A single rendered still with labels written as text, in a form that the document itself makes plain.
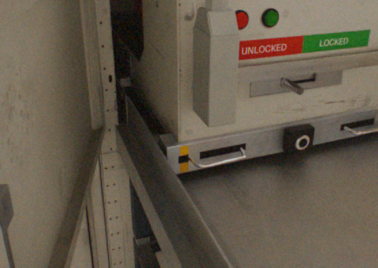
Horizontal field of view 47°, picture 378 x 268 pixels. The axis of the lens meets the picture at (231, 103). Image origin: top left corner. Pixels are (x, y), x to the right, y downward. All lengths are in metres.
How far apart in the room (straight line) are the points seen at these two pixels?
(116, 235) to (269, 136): 0.54
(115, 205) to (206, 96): 0.57
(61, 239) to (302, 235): 0.37
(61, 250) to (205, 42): 0.37
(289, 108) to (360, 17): 0.22
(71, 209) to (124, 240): 0.45
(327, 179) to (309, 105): 0.15
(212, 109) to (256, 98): 0.18
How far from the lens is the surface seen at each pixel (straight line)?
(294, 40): 0.82
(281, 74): 0.78
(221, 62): 0.63
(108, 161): 1.08
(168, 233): 0.71
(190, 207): 0.66
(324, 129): 0.93
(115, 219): 1.18
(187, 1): 0.71
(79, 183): 0.85
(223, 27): 0.62
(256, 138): 0.84
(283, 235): 0.72
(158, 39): 0.83
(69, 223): 0.77
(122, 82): 1.09
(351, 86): 0.94
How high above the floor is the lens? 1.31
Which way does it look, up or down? 24 degrees down
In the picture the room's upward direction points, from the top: 3 degrees clockwise
